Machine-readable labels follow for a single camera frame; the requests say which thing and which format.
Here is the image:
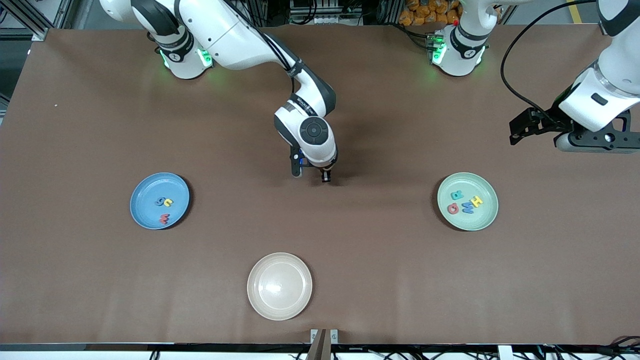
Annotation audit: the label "green round plate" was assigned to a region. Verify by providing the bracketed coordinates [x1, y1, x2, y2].
[437, 172, 499, 232]

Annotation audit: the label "beige round plate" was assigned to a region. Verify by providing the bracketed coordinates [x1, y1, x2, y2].
[246, 252, 313, 321]

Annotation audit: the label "white power strip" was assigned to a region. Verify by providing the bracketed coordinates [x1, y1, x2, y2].
[314, 16, 362, 26]

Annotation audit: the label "orange snack bags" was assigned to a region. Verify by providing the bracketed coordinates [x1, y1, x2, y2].
[398, 0, 463, 27]

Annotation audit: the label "blue round plate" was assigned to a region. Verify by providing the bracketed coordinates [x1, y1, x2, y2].
[129, 172, 191, 231]

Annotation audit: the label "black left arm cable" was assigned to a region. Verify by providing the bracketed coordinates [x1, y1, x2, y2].
[500, 0, 598, 123]

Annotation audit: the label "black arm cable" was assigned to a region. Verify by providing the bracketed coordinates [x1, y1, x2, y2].
[222, 0, 303, 96]
[500, 0, 598, 123]

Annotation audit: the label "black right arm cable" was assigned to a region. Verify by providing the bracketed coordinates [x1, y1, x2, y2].
[222, 0, 303, 96]

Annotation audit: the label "metal table edge bracket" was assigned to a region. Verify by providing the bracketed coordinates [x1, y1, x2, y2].
[310, 328, 339, 360]

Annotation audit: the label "aluminium frame profile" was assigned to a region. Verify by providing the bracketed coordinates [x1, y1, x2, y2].
[0, 0, 76, 42]

